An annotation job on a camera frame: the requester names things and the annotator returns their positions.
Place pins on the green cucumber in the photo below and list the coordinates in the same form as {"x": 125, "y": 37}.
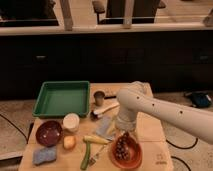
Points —
{"x": 86, "y": 157}

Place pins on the grey blue cloth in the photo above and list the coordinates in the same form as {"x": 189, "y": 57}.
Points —
{"x": 106, "y": 128}

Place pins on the dark purple grape bunch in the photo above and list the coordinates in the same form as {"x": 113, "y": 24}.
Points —
{"x": 122, "y": 150}

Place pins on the dark maroon bowl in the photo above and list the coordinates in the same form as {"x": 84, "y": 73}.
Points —
{"x": 49, "y": 133}

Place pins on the green plastic tray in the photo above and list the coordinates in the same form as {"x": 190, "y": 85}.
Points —
{"x": 58, "y": 98}

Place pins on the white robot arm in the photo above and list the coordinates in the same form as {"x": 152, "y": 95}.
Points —
{"x": 132, "y": 100}

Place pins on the blue bag on floor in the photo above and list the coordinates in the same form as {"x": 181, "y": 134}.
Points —
{"x": 199, "y": 99}

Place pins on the small black handled tool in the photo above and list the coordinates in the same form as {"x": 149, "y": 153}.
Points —
{"x": 110, "y": 94}

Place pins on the yellow orange fruit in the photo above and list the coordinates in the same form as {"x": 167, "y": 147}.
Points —
{"x": 69, "y": 142}

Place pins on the blue sponge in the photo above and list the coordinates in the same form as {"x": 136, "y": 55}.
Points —
{"x": 44, "y": 155}

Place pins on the white round lidded container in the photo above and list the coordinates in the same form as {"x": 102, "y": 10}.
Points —
{"x": 71, "y": 122}

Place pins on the orange red bowl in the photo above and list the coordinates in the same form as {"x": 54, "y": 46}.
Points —
{"x": 135, "y": 155}

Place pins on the small metal cup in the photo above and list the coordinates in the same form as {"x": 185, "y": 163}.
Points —
{"x": 99, "y": 98}

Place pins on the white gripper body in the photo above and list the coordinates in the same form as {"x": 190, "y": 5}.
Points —
{"x": 126, "y": 119}

